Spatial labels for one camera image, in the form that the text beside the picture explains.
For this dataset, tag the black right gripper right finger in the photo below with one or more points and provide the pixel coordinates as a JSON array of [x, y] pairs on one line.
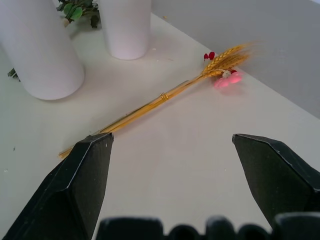
[[272, 180]]

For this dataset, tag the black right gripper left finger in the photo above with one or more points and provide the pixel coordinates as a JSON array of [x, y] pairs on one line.
[[67, 190]]

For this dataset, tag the tall white cylindrical vase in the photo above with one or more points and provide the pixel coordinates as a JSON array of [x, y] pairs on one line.
[[126, 27], [37, 50]]

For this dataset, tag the golden dried wheat bundle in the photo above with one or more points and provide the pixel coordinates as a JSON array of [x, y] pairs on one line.
[[160, 97]]

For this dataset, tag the green leafy sprig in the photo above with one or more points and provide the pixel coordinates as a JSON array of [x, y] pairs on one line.
[[75, 11]]

